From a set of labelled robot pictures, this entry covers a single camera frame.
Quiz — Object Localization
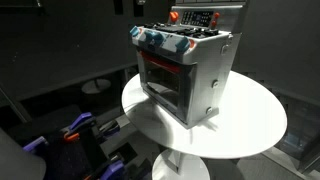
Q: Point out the black mounting plate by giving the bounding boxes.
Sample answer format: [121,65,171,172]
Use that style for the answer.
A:
[44,128,111,180]

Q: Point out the white table pedestal base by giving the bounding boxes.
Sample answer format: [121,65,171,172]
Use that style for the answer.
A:
[152,148,211,180]

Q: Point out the black diagonal bar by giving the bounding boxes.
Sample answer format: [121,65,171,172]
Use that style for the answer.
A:
[0,83,33,125]

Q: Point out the orange clamp lever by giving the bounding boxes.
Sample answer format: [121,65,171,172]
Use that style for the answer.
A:
[63,131,81,143]

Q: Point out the red oven door handle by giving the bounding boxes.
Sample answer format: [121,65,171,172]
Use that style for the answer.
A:
[139,50,183,74]

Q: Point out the dark glass cabinet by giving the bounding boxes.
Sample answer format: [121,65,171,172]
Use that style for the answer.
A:
[274,94,320,175]

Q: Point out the blue stove knob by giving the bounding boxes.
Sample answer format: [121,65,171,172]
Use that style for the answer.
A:
[129,25,141,38]
[174,36,192,54]
[144,29,165,46]

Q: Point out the black purple clamp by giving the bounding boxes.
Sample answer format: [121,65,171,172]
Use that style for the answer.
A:
[98,119,121,138]

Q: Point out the black burner grate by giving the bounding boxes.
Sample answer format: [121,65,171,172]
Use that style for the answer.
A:
[143,21,168,30]
[189,27,221,38]

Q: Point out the clear oven door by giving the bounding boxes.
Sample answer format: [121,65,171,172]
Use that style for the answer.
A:
[137,49,198,125]

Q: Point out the grey rounded cover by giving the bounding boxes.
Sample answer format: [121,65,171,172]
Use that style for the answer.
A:
[0,128,47,180]

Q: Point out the grey toy stove body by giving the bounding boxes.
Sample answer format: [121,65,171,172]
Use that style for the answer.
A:
[129,3,247,130]

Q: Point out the orange panel knob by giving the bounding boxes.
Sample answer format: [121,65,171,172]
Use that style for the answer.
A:
[169,11,180,24]

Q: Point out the grey round stool base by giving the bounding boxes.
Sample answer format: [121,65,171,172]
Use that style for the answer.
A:
[81,78,112,95]

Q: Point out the black keypad panel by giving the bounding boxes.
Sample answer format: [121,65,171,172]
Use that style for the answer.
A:
[181,10,215,27]

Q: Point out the black ribbed griddle plate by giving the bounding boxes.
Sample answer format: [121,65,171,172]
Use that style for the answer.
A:
[163,23,191,34]

